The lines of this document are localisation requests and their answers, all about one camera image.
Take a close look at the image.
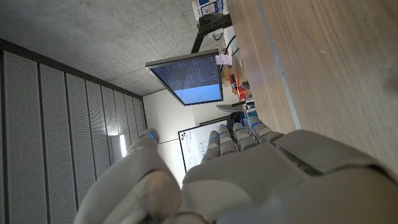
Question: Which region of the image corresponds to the grey open laptop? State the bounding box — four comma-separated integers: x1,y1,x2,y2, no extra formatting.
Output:
216,103,247,113

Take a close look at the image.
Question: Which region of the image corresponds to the black monitor cable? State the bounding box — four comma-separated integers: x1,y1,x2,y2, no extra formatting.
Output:
226,34,240,57

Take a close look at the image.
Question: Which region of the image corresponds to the red tape roll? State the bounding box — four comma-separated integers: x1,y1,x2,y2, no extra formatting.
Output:
236,73,248,101

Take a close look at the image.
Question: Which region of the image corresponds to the white wall light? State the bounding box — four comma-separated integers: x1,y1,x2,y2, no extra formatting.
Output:
119,134,127,158

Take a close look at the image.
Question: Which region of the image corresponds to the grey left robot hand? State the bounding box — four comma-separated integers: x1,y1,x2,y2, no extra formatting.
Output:
73,115,398,224

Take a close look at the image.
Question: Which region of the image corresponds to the white wipes canister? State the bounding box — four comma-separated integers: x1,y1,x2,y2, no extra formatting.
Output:
192,0,225,20

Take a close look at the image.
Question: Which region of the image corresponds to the black computer monitor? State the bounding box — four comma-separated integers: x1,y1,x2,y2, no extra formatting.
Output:
145,49,224,107

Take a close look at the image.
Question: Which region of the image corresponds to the white note on monitor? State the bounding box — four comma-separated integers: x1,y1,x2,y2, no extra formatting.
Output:
215,54,233,66

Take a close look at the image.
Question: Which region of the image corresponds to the white flat box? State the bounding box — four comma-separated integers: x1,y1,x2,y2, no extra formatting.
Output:
223,26,243,68

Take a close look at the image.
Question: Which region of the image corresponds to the black framed whiteboard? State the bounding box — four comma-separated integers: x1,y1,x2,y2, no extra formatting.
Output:
177,118,229,173

